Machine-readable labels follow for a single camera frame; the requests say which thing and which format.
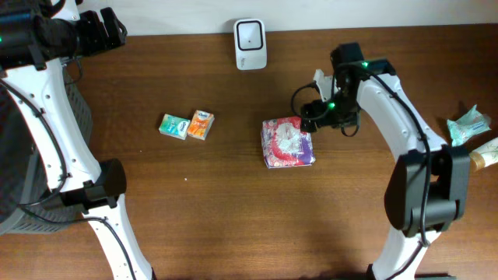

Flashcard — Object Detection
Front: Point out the teal tissue pocket pack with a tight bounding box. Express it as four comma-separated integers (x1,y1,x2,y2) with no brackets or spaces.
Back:
159,114,191,140

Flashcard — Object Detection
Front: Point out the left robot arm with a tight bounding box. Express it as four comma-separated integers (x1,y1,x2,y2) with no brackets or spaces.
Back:
1,1,155,279

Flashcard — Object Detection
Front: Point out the mint green wipes packet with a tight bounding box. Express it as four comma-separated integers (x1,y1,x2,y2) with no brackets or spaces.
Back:
447,105,491,146

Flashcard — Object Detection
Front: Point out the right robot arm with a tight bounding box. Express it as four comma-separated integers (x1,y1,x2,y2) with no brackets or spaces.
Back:
294,43,471,279

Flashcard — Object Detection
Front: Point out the cream tube gold cap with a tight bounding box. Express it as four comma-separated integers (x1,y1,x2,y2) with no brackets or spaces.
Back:
469,138,498,172

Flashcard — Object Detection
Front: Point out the orange tissue pocket pack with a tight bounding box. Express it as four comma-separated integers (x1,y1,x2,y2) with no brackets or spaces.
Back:
187,110,215,140

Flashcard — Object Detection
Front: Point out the white barcode scanner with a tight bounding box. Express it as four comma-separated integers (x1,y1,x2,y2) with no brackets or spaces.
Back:
233,19,268,71

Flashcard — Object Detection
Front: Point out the grey plastic mesh basket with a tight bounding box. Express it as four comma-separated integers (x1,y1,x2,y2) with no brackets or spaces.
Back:
1,84,93,235

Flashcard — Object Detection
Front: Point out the red purple tissue pack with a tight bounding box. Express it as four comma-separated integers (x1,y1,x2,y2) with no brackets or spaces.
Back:
261,117,316,169

